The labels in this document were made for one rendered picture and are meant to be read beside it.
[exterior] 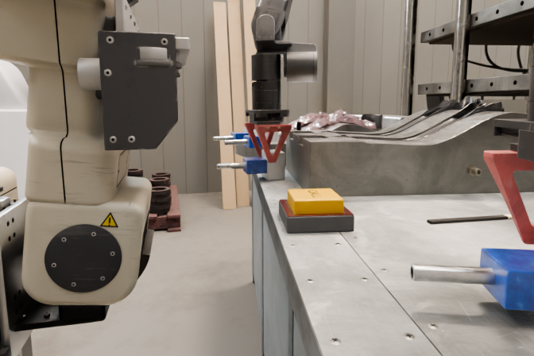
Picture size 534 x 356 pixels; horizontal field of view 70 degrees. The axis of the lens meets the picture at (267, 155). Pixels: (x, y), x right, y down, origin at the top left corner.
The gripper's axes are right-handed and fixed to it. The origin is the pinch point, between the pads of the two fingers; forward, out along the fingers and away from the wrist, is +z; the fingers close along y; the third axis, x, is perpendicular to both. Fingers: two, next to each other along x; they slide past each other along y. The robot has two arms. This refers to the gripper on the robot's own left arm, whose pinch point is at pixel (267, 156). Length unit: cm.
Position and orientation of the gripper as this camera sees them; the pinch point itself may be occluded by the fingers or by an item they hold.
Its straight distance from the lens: 76.2
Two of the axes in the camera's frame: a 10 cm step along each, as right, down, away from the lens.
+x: -9.7, 0.4, -2.5
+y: -2.5, -1.2, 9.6
